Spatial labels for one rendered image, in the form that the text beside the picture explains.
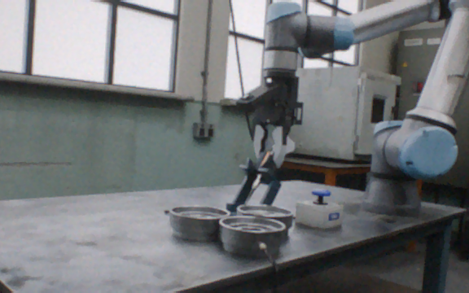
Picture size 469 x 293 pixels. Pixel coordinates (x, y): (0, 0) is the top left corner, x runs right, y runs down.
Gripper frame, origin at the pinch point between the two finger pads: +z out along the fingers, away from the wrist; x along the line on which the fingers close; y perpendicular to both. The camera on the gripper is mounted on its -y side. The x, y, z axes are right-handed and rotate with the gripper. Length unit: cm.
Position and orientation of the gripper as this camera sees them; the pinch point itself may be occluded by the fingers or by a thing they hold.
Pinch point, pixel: (267, 161)
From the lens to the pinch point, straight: 100.0
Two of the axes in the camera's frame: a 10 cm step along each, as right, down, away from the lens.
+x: -7.2, -0.9, 6.9
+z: -0.7, 10.0, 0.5
